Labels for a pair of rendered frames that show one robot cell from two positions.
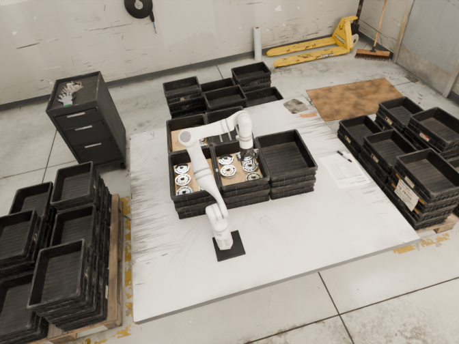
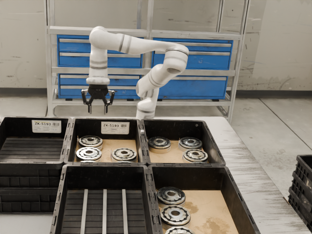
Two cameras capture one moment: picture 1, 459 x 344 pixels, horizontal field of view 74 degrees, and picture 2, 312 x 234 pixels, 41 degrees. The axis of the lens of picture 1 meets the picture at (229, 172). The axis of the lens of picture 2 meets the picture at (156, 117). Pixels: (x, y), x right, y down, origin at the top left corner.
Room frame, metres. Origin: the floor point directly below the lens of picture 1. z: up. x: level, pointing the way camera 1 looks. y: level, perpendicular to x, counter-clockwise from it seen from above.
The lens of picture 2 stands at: (2.89, 0.04, 1.70)
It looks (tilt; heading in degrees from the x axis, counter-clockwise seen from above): 24 degrees down; 177
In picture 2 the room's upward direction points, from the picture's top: 5 degrees clockwise
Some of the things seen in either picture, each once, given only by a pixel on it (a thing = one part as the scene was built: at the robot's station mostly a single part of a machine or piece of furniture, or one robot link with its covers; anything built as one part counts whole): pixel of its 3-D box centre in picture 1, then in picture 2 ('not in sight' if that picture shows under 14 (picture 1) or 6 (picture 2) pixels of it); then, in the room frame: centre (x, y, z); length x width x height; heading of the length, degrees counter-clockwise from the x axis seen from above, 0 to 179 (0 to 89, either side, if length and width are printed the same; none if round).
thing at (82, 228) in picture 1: (82, 241); not in sight; (1.40, 1.21, 0.31); 0.40 x 0.30 x 0.34; 8
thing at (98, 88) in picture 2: (246, 149); (98, 87); (1.29, -0.12, 1.11); 0.08 x 0.08 x 0.09
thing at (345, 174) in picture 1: (344, 169); not in sight; (1.40, -0.79, 0.70); 0.33 x 0.23 x 0.01; 8
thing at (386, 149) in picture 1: (387, 161); not in sight; (1.77, -1.37, 0.31); 0.40 x 0.30 x 0.34; 8
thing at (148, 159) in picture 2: (192, 170); (178, 142); (1.38, 0.23, 0.92); 0.40 x 0.30 x 0.02; 4
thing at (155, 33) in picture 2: not in sight; (148, 33); (-0.61, 0.12, 0.91); 1.70 x 0.10 x 0.05; 98
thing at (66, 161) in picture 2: (239, 162); (106, 140); (1.40, -0.07, 0.92); 0.40 x 0.30 x 0.02; 4
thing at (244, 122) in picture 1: (244, 127); (99, 46); (1.28, -0.12, 1.27); 0.09 x 0.07 x 0.15; 1
